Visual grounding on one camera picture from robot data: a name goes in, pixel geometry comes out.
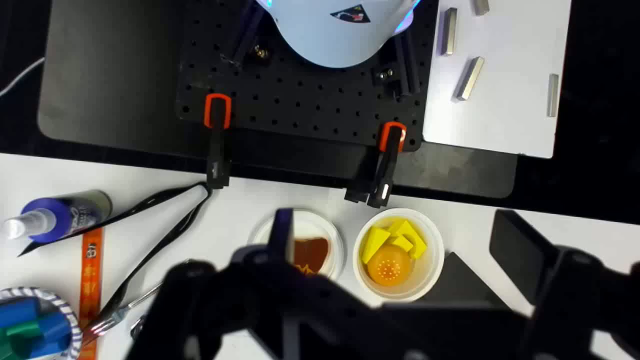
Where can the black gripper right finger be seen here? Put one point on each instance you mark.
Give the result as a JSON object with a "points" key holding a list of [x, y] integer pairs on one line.
{"points": [[580, 293]]}

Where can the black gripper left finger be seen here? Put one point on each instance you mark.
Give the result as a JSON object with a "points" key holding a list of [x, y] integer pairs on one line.
{"points": [[193, 307]]}

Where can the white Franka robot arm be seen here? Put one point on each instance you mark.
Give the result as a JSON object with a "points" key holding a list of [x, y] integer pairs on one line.
{"points": [[337, 36]]}

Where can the silver metal fork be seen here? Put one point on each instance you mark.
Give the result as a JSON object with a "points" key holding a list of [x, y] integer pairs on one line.
{"points": [[111, 321]]}

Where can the blue rimmed plate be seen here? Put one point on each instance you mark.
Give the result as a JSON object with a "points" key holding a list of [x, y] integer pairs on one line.
{"points": [[71, 321]]}

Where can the brown toy food piece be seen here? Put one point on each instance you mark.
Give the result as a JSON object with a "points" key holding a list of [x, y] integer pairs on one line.
{"points": [[313, 255]]}

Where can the white bowl brown food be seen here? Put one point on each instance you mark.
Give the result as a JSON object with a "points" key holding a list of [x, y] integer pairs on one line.
{"points": [[313, 225]]}

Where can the blue toy block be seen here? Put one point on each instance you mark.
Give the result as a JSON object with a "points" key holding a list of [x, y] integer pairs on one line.
{"points": [[46, 336]]}

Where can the white bowl yellow toys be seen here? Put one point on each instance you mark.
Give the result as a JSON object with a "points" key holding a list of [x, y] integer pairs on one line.
{"points": [[430, 262]]}

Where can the green toy block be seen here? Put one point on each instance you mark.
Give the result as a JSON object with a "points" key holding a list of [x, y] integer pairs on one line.
{"points": [[22, 330]]}

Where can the yellow toy block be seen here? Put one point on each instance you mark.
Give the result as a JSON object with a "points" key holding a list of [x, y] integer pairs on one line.
{"points": [[410, 236], [374, 241]]}

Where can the orange toy ball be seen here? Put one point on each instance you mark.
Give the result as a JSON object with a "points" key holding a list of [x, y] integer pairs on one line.
{"points": [[388, 264]]}

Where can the white flat board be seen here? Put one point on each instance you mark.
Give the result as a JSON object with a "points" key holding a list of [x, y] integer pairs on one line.
{"points": [[512, 106]]}

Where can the small grey metal block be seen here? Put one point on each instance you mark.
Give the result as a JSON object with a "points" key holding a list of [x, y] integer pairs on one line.
{"points": [[481, 6], [449, 31], [468, 78], [553, 94]]}

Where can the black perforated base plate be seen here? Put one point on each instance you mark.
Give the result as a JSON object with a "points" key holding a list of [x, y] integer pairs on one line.
{"points": [[301, 101]]}

